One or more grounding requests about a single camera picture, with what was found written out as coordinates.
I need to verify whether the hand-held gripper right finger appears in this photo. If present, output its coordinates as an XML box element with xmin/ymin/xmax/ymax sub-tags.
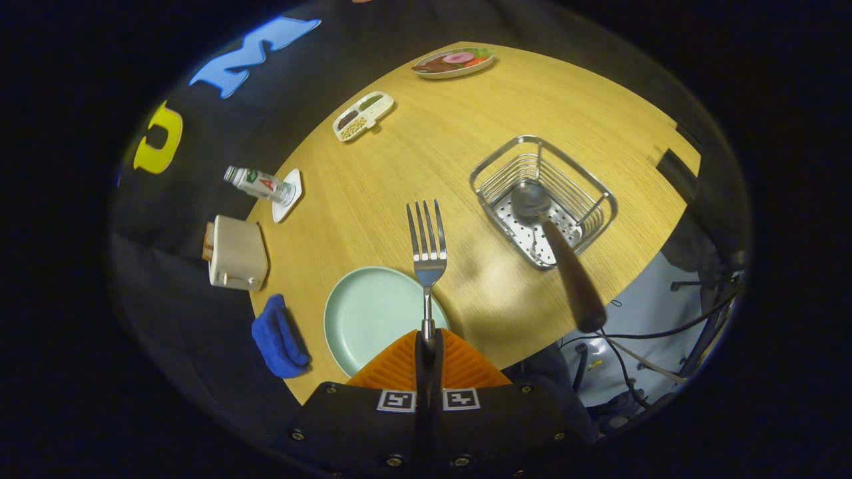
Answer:
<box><xmin>429</xmin><ymin>328</ymin><xmax>593</xmax><ymax>476</ymax></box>

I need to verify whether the black cable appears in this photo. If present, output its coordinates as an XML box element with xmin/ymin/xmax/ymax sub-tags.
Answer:
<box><xmin>559</xmin><ymin>286</ymin><xmax>743</xmax><ymax>341</ymax></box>

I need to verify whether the small white drink bottle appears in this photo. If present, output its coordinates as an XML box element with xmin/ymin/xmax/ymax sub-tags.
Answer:
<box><xmin>223</xmin><ymin>166</ymin><xmax>297</xmax><ymax>206</ymax></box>

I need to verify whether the white sectioned bean dish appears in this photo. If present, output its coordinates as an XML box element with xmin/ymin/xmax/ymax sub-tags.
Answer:
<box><xmin>332</xmin><ymin>91</ymin><xmax>395</xmax><ymax>143</ymax></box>

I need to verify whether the white coaster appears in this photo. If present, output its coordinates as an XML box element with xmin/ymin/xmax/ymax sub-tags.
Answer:
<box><xmin>272</xmin><ymin>168</ymin><xmax>303</xmax><ymax>224</ymax></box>

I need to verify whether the light green plate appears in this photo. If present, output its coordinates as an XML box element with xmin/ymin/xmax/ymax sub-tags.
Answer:
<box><xmin>323</xmin><ymin>266</ymin><xmax>452</xmax><ymax>378</ymax></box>

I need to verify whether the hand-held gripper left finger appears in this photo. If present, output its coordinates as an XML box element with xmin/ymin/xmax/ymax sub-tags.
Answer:
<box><xmin>276</xmin><ymin>329</ymin><xmax>430</xmax><ymax>476</ymax></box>

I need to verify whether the metal wire basket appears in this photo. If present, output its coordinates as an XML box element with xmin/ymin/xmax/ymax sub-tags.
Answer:
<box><xmin>469</xmin><ymin>135</ymin><xmax>618</xmax><ymax>270</ymax></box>

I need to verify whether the white toaster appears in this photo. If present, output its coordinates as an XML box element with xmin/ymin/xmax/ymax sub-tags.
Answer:
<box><xmin>209</xmin><ymin>215</ymin><xmax>269</xmax><ymax>291</ymax></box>

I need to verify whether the large black table bracket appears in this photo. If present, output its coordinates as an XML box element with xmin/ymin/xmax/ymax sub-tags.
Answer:
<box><xmin>656</xmin><ymin>148</ymin><xmax>700</xmax><ymax>200</ymax></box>

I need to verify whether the metal spoon wooden handle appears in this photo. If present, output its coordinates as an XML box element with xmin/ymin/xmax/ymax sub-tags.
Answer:
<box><xmin>511</xmin><ymin>182</ymin><xmax>608</xmax><ymax>333</ymax></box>

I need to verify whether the small black table bracket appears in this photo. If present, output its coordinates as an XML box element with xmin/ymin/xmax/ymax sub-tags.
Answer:
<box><xmin>676</xmin><ymin>122</ymin><xmax>703</xmax><ymax>154</ymax></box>

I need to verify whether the blue cloth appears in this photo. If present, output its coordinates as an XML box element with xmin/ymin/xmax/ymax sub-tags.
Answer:
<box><xmin>251</xmin><ymin>294</ymin><xmax>312</xmax><ymax>379</ymax></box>

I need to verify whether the white plate with food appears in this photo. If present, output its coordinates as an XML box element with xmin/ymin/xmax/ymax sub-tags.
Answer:
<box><xmin>411</xmin><ymin>47</ymin><xmax>495</xmax><ymax>80</ymax></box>

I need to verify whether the metal fork wooden handle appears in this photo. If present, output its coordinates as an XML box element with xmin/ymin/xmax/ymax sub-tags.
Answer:
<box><xmin>406</xmin><ymin>200</ymin><xmax>448</xmax><ymax>350</ymax></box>

